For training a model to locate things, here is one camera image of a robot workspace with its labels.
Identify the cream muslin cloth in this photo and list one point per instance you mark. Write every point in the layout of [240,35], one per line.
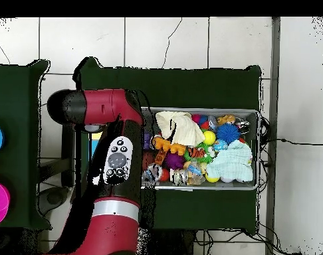
[185,130]

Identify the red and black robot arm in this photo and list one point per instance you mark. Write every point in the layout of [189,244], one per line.
[103,106]

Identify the wooden box with three holes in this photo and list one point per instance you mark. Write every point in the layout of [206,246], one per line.
[95,147]

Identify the orange toy building block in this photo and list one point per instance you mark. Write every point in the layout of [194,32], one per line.
[164,145]

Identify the crumpled clear plastic packet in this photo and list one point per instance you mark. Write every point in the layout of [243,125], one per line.
[152,174]

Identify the tiger plush toy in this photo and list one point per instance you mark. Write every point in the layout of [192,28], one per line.
[196,152]

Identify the yellow tennis ball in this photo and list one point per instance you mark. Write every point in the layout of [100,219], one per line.
[209,137]

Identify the globe print ball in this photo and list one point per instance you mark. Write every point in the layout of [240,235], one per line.
[220,145]

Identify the dark green tablecloth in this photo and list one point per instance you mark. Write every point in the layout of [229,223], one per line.
[190,87]
[15,93]

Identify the blue spiky rubber ball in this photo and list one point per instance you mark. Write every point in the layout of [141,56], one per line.
[227,132]

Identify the mint green muslin cloth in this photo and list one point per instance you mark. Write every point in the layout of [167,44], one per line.
[230,162]

